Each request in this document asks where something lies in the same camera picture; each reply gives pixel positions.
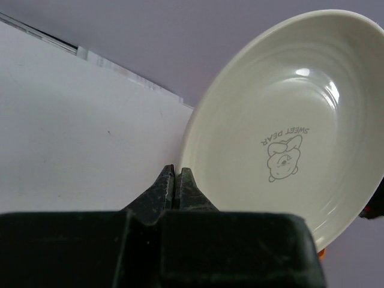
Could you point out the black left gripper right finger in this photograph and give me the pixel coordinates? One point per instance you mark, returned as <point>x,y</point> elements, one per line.
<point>203,247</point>

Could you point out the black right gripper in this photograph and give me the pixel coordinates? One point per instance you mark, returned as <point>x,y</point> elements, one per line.
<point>375,207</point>

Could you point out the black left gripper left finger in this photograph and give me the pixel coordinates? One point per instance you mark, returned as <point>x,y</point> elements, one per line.
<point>86,249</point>

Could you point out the cream round plate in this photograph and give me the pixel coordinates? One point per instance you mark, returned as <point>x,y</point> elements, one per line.
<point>294,123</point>

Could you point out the orange plastic bin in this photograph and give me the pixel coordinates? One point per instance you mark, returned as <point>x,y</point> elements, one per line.
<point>322,254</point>

